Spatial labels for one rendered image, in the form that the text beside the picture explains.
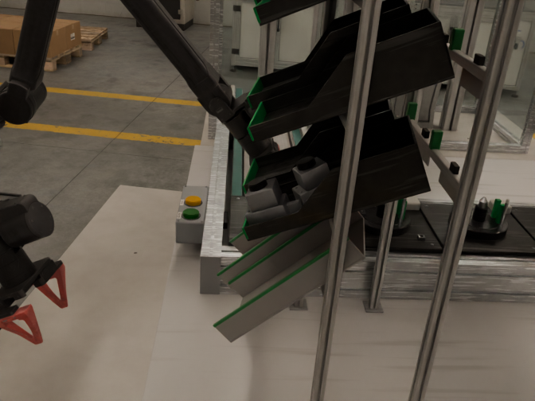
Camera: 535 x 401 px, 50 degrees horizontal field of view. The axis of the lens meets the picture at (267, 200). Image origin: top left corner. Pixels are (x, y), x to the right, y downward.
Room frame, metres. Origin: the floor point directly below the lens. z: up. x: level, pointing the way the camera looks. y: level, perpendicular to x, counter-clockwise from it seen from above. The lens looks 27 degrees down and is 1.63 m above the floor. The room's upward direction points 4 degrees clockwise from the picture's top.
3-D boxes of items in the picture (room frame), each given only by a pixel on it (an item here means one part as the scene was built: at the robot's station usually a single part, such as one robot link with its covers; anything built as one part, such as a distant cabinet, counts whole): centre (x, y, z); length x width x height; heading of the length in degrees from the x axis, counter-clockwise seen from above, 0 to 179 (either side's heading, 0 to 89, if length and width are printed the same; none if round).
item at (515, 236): (1.27, -0.53, 1.01); 0.24 x 0.24 x 0.13; 4
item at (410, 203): (1.26, -0.29, 1.01); 0.24 x 0.24 x 0.13; 4
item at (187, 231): (1.31, 0.19, 0.93); 0.21 x 0.07 x 0.06; 4
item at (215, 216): (1.50, 0.14, 0.91); 0.89 x 0.06 x 0.11; 4
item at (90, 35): (7.42, 2.89, 0.07); 1.20 x 0.82 x 0.14; 92
